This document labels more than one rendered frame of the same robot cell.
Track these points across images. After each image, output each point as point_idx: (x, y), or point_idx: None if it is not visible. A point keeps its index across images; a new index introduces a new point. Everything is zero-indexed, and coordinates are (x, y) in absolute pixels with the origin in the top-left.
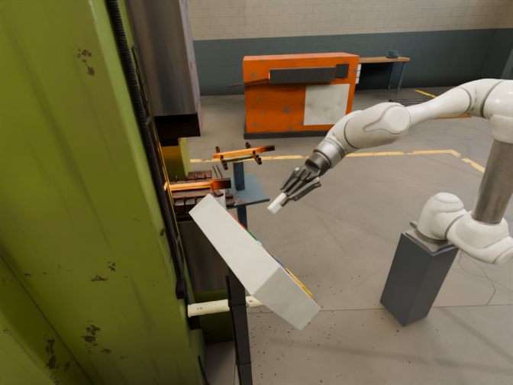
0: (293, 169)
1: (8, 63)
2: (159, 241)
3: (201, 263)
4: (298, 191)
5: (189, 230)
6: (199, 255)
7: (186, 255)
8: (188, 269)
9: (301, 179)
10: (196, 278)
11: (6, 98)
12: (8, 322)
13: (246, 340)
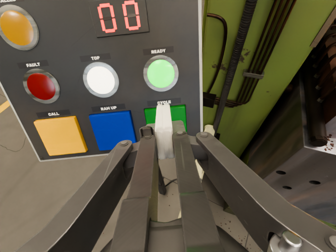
0: (292, 226)
1: None
2: (206, 22)
3: (263, 146)
4: (111, 161)
5: (291, 106)
6: (269, 138)
7: (271, 124)
8: (262, 136)
9: (133, 198)
10: (255, 148)
11: None
12: (204, 11)
13: None
